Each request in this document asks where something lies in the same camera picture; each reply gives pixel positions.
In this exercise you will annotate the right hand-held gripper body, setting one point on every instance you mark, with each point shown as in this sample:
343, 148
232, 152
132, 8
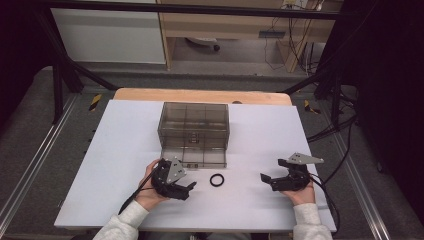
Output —
295, 180

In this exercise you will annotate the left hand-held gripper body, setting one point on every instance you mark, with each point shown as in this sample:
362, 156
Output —
166, 186

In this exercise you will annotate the smoky transparent drawer cabinet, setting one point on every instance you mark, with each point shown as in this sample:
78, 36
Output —
193, 120

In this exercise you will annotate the person's right hand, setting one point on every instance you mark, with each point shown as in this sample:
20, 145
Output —
303, 196

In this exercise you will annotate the person's left hand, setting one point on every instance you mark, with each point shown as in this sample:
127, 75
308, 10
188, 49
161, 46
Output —
145, 195

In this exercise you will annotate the white table cover board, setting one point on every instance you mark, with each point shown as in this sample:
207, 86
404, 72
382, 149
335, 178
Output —
266, 133

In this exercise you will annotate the yellow black floor tape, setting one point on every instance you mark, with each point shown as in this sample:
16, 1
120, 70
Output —
311, 108
95, 102

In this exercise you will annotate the black metal stand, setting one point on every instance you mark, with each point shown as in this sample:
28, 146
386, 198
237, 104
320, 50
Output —
335, 96
57, 90

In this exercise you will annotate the wooden table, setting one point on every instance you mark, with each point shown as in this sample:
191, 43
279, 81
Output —
200, 96

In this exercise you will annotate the grey power strip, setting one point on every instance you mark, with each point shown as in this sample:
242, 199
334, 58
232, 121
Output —
271, 34

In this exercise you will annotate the black curtain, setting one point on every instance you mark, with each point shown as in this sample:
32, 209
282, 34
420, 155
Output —
390, 83
16, 50

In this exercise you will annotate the office chair base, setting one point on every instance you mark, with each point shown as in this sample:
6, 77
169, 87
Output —
201, 41

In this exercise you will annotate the light wooden desk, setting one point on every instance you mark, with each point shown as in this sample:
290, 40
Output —
216, 31

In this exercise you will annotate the white cabinet panel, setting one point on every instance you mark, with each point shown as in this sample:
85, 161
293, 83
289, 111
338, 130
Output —
106, 36

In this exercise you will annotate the aluminium floor rail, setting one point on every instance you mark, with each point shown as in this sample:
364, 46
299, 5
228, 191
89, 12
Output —
36, 160
361, 186

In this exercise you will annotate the black horizontal frame bar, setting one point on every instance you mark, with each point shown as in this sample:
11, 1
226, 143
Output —
166, 8

